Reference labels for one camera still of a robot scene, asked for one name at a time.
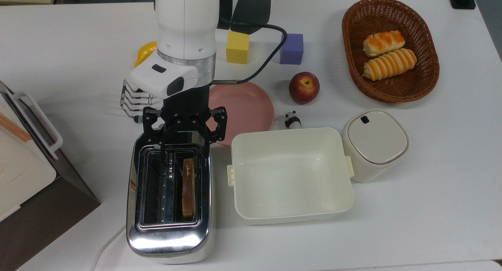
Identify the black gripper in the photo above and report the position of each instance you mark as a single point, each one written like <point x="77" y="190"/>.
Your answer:
<point x="186" y="106"/>

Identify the brown bread slice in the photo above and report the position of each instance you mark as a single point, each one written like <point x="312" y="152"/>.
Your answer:
<point x="188" y="184"/>

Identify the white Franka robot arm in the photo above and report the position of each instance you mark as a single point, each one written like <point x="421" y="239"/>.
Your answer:
<point x="184" y="20"/>

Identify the pink plate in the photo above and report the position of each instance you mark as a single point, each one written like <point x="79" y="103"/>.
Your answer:
<point x="247" y="110"/>

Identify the long striped bread roll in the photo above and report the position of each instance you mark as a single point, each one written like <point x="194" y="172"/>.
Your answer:
<point x="388" y="65"/>

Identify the short orange-glazed bread roll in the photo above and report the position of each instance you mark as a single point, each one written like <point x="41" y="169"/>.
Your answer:
<point x="382" y="43"/>

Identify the metal toast rack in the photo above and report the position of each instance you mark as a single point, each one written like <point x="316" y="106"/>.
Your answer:
<point x="136" y="119"/>

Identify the yellow banana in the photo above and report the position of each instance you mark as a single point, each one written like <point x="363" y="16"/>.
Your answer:
<point x="143" y="53"/>

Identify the yellow foam cube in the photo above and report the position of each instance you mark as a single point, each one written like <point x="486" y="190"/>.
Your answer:
<point x="237" y="49"/>

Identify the small panda figurine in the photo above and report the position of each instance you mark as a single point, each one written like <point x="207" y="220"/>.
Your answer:
<point x="292" y="121"/>

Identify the chrome and cream toaster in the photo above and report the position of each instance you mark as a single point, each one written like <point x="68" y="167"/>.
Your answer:
<point x="168" y="239"/>

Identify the cream rectangular plastic container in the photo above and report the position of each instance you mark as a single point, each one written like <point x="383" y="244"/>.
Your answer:
<point x="290" y="173"/>

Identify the red apple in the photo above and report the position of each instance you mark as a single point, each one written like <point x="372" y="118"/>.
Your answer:
<point x="304" y="88"/>

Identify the purple foam cube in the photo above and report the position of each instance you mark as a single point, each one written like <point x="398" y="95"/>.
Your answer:
<point x="293" y="51"/>

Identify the cream and brown countertop oven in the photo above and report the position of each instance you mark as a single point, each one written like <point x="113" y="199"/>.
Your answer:
<point x="19" y="173"/>

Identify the cream lidded canister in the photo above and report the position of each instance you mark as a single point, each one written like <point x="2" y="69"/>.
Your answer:
<point x="376" y="135"/>

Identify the brown wicker basket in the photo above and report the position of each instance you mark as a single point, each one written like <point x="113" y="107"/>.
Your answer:
<point x="392" y="92"/>

